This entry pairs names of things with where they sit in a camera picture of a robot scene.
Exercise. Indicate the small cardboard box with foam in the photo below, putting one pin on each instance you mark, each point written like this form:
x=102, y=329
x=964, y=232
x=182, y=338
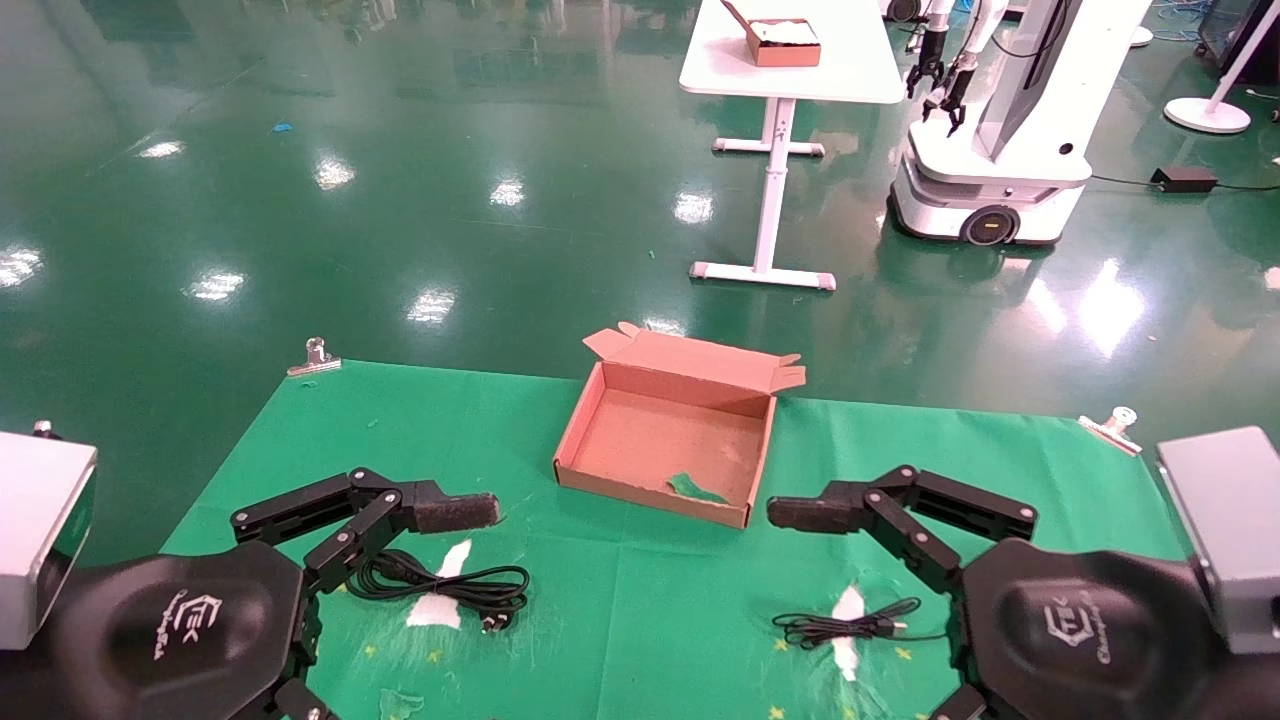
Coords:
x=785, y=40

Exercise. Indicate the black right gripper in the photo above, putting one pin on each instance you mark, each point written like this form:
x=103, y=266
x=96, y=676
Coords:
x=1090, y=630

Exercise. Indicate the white standing table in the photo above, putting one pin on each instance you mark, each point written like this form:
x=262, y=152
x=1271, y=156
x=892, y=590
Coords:
x=800, y=60

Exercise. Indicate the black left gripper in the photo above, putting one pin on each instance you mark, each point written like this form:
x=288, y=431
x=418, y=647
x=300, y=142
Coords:
x=180, y=630

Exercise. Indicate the metal binder clip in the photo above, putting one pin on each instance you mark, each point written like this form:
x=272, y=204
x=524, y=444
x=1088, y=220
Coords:
x=1112, y=426
x=316, y=356

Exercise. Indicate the black power adapter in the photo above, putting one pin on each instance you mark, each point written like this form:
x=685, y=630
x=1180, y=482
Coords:
x=1184, y=180

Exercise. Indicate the open brown cardboard box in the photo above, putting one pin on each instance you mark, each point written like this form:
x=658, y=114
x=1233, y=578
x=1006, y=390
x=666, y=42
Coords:
x=660, y=440

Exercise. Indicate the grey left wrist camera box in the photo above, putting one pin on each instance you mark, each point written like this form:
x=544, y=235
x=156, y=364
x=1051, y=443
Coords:
x=40, y=530

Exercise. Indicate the white wheeled robot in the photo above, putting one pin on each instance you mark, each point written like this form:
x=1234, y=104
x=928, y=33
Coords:
x=1010, y=150

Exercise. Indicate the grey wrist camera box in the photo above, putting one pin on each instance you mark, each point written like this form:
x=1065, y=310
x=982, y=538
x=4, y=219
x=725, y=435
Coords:
x=1225, y=530
x=40, y=530

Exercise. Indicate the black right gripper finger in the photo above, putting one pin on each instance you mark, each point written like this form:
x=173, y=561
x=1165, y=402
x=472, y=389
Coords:
x=820, y=512

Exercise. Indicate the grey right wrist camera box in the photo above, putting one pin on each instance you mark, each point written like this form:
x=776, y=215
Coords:
x=1225, y=530

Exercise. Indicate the white round lamp stand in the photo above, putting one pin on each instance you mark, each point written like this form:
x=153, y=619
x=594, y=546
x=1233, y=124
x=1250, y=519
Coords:
x=1208, y=113

